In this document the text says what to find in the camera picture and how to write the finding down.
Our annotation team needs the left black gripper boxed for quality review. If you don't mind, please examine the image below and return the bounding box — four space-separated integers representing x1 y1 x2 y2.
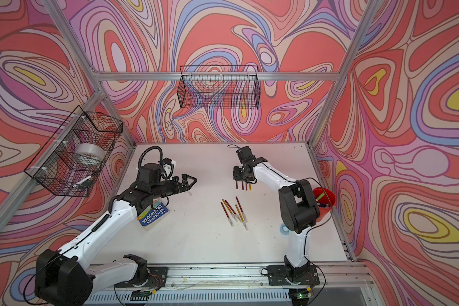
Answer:
150 173 197 201

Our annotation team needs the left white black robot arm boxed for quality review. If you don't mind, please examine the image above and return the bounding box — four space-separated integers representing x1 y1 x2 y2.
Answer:
33 174 197 305

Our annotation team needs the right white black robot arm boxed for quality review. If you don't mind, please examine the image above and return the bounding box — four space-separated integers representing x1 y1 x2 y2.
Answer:
233 145 321 288

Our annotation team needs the yellow knife centre group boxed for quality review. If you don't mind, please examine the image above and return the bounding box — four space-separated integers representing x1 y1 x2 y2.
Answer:
223 199 238 222

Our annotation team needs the blue treehouse paperback book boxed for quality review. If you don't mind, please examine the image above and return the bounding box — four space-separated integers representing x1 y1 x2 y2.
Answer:
137 199 170 231

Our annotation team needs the blue tape roll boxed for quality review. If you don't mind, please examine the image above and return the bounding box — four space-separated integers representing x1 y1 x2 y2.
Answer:
280 224 289 235

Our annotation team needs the red plastic cup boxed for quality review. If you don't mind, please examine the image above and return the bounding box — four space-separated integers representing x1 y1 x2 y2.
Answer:
313 187 337 223

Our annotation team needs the small object in left basket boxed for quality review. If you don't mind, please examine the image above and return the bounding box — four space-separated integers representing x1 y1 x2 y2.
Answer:
73 175 93 190

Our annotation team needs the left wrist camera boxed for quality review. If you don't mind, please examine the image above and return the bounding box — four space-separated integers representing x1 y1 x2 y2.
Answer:
136 158 176 185

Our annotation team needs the black wire basket back wall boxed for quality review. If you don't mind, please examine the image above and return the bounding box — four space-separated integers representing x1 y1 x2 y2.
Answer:
177 65 261 110

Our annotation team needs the black wire basket wall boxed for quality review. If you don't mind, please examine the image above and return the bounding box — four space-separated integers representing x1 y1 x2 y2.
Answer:
177 65 261 110
24 107 124 198

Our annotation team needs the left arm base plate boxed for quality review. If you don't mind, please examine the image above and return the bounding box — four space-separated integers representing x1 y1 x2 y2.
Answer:
115 266 168 289

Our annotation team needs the grey duct tape roll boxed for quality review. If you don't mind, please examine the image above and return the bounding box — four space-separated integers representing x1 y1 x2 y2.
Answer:
73 144 105 167

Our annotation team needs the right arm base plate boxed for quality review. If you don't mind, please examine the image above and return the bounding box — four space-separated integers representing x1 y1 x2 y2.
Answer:
265 265 320 288

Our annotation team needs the black wire basket left wall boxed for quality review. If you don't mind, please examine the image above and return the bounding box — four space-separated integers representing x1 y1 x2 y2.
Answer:
24 107 124 198

